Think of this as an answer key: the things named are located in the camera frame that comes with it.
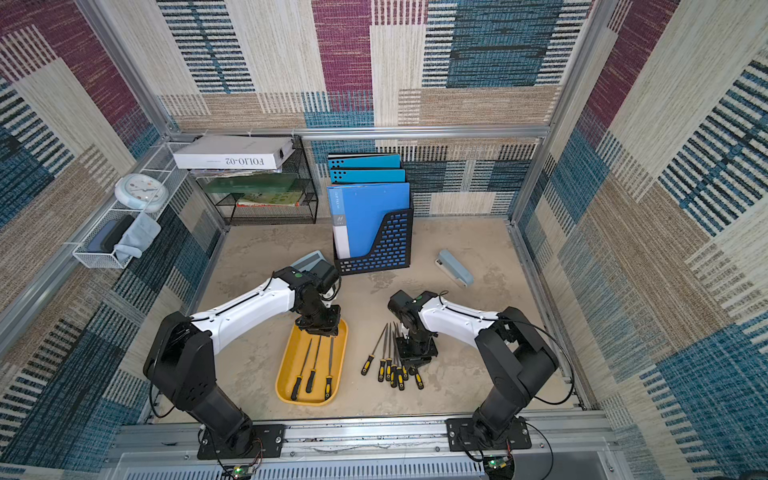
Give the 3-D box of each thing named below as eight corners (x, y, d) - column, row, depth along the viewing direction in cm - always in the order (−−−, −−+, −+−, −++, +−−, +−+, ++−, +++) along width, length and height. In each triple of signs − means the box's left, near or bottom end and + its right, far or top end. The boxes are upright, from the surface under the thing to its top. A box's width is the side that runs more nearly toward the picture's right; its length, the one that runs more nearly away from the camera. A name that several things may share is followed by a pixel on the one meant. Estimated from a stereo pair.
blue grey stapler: (464, 290, 102) (467, 279, 97) (435, 263, 109) (437, 253, 104) (472, 284, 103) (475, 273, 99) (442, 258, 111) (445, 247, 106)
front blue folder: (338, 269, 108) (324, 208, 85) (341, 245, 115) (329, 182, 92) (406, 269, 108) (411, 207, 85) (405, 245, 115) (409, 182, 92)
